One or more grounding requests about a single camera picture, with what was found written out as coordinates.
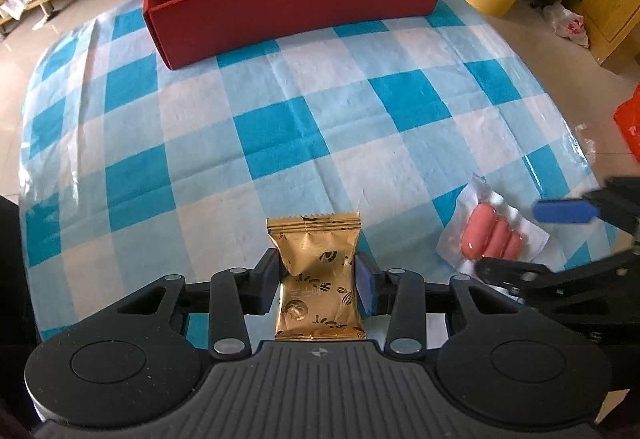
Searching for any white red printed plastic bag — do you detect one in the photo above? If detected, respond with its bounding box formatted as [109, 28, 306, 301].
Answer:
[542, 2, 591, 47]

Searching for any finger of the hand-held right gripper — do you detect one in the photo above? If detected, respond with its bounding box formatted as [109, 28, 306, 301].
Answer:
[534, 176, 640, 240]
[474, 246, 640, 320]

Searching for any blue white checkered tablecloth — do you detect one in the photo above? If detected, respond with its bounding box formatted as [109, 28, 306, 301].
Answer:
[17, 0, 608, 345]

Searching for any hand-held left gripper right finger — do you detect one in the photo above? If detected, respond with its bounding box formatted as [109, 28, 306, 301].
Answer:
[353, 253, 525, 361]

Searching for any orange plastic bag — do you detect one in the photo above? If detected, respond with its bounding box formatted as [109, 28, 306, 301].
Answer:
[612, 86, 640, 170]

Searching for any gold snack packet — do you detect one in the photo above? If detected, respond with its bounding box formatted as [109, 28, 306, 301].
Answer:
[265, 213, 368, 342]

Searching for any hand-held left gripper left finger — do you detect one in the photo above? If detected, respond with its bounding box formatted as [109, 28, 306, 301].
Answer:
[115, 248, 282, 361]

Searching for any clear sausage packet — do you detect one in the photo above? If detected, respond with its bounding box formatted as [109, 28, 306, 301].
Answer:
[434, 172, 551, 277]

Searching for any black furniture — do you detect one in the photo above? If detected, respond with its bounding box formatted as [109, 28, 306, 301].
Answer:
[0, 193, 38, 350]

